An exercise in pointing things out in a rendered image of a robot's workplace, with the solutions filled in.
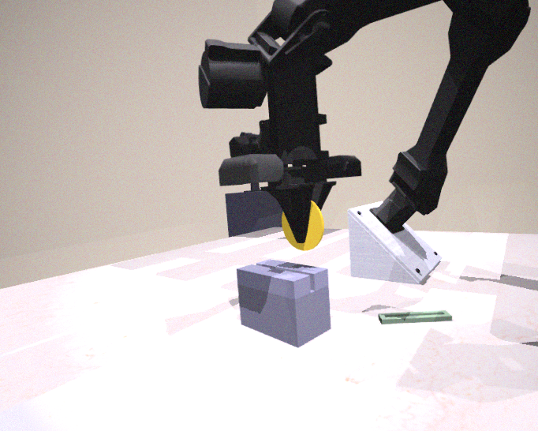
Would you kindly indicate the gold coin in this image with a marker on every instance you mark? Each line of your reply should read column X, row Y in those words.
column 315, row 230

